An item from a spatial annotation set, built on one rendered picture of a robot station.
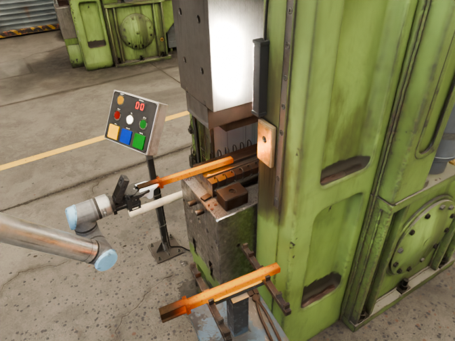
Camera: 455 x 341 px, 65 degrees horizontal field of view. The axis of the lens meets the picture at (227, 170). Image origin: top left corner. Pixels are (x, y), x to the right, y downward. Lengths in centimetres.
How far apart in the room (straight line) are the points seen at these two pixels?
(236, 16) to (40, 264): 223
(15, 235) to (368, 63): 127
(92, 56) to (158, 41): 108
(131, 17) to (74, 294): 457
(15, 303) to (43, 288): 17
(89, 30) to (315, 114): 538
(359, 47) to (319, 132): 30
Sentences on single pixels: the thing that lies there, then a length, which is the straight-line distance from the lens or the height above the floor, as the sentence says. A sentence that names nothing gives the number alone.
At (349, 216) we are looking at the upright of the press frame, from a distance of 176.
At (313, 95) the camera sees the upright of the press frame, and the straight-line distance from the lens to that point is 114.
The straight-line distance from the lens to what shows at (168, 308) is 122.
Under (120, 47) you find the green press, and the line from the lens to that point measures 628.
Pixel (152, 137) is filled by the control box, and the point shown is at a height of 104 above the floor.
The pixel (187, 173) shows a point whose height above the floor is 105.
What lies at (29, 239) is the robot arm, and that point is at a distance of 131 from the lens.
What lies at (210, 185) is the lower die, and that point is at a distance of 164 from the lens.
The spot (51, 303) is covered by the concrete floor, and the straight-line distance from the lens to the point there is 266.
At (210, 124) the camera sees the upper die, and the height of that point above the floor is 129.
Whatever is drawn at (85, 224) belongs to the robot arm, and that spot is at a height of 100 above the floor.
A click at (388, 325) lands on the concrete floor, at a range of 246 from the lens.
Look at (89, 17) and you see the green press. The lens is 626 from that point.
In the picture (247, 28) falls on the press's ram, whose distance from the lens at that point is 135.
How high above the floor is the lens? 197
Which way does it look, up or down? 35 degrees down
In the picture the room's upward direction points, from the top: 2 degrees counter-clockwise
